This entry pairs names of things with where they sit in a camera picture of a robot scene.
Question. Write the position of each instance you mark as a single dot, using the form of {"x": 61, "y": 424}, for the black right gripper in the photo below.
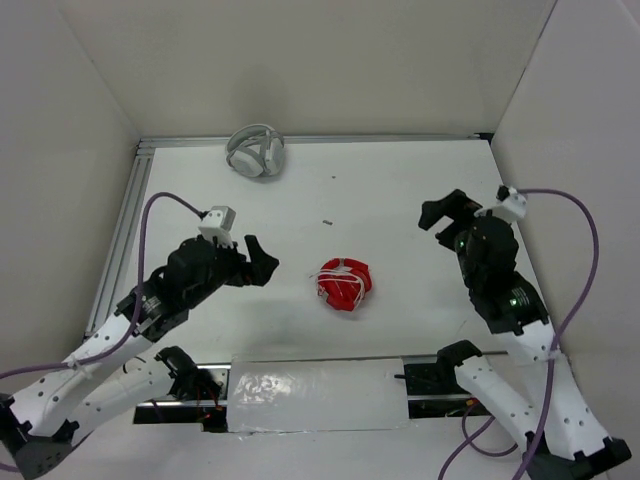
{"x": 457, "y": 206}

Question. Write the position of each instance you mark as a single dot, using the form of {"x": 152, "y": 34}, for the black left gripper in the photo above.
{"x": 256, "y": 271}

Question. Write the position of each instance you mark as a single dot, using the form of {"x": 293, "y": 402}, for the red headphones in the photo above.
{"x": 343, "y": 283}

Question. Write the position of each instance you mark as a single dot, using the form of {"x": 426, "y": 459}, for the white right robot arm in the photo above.
{"x": 551, "y": 424}

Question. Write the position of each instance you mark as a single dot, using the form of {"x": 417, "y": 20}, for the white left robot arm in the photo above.
{"x": 42, "y": 424}

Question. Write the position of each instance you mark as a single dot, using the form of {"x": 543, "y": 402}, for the white grey headphones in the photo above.
{"x": 256, "y": 150}

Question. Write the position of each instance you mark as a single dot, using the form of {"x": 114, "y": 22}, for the white taped cover panel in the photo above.
{"x": 324, "y": 396}

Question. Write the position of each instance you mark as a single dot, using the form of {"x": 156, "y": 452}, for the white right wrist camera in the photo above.
{"x": 511, "y": 204}

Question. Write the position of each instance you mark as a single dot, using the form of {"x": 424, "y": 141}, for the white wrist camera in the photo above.
{"x": 511, "y": 204}
{"x": 216, "y": 224}

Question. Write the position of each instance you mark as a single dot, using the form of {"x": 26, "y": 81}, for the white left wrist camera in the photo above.
{"x": 216, "y": 224}

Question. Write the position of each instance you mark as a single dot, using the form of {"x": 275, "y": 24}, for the aluminium frame rail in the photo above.
{"x": 170, "y": 142}

